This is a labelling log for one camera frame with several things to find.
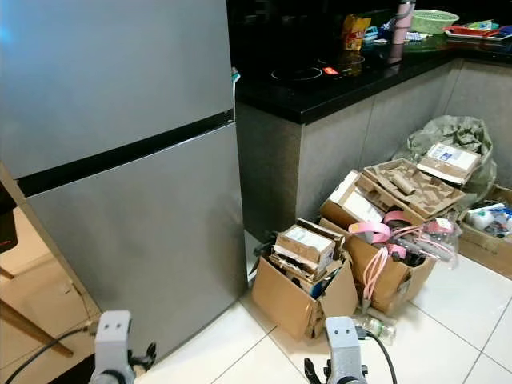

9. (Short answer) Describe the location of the silver two-door fridge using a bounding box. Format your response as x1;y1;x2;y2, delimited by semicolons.
0;0;250;365

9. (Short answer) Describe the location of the empty clear plastic bottle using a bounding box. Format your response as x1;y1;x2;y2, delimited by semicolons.
356;314;398;346

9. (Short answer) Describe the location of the open cardboard box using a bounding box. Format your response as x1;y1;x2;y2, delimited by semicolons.
250;219;360;342

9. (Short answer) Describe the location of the black floor mat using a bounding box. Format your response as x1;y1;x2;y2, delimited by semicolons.
40;352;98;384

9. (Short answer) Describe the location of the small white-labelled carton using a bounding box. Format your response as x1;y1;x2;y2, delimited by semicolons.
274;224;338;278

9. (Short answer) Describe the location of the cardboard box with white panel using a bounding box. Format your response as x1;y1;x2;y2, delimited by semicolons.
320;170;394;234

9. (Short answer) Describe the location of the clear plastic bag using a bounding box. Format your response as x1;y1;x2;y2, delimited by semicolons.
408;218;462;266

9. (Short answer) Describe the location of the moulded pulp packing tray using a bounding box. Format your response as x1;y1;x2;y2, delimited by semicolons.
362;158;467;219

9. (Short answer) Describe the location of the cardboard box with white packets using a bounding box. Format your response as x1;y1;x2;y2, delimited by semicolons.
456;184;512;280

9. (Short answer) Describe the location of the flat parcel with shipping label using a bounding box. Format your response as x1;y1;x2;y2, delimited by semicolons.
416;142;483;186

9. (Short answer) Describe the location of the black kitchen countertop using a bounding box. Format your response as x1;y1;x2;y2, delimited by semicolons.
228;0;512;126

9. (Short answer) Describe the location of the grey-green sack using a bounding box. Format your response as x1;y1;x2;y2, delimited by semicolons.
396;115;496;210

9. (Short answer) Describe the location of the black induction cooktop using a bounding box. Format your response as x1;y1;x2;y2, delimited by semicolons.
260;48;393;86

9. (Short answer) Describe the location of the yellow snack bag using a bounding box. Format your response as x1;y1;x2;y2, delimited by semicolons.
341;14;373;51

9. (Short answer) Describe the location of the blue white packet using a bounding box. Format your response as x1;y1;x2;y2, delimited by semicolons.
362;26;394;43

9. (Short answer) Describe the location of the pink tumbler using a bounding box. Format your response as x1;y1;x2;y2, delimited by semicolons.
392;0;416;46

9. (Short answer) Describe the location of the red tray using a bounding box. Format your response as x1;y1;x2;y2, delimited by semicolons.
444;22;512;43

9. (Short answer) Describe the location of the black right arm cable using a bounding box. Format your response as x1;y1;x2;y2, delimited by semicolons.
364;331;400;384

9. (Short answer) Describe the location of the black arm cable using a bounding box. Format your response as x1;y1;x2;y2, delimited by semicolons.
4;323;98;384
364;331;400;384

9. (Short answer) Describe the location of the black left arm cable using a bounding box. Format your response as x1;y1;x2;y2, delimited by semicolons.
4;323;98;384

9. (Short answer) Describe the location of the cardboard box with pink cable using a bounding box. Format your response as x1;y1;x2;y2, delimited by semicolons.
320;216;438;315

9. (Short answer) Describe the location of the pink cable bundle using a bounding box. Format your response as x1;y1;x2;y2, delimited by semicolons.
348;210;458;302

